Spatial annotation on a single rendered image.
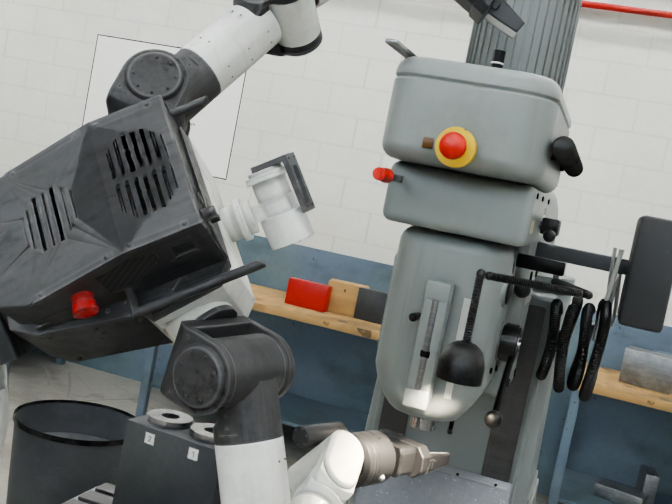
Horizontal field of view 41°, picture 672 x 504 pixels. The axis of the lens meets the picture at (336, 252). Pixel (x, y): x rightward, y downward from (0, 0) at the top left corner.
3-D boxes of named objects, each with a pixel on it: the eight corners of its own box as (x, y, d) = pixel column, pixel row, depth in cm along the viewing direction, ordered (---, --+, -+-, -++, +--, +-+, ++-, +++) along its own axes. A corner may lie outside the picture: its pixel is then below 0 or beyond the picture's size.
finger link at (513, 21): (513, 35, 152) (486, 11, 152) (526, 21, 151) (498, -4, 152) (515, 34, 150) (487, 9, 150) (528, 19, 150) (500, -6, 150)
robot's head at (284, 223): (255, 258, 127) (314, 235, 127) (228, 190, 126) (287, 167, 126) (258, 254, 134) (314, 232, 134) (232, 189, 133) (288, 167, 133)
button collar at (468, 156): (470, 170, 133) (479, 130, 132) (431, 163, 134) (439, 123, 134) (472, 171, 135) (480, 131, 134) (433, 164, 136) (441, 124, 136)
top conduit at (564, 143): (572, 161, 133) (577, 137, 133) (544, 156, 135) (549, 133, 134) (581, 178, 177) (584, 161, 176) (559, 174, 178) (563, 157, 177)
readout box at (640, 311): (667, 335, 167) (693, 224, 165) (617, 324, 169) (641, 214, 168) (661, 325, 186) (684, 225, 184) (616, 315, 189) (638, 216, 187)
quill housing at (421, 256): (475, 437, 148) (516, 246, 146) (357, 405, 154) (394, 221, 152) (490, 414, 167) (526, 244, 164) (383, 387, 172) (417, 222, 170)
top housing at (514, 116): (540, 184, 132) (563, 75, 131) (370, 152, 139) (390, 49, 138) (557, 196, 177) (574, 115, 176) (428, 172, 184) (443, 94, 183)
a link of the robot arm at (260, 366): (242, 448, 110) (229, 335, 111) (186, 450, 114) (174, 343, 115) (296, 432, 120) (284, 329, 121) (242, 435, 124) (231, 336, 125)
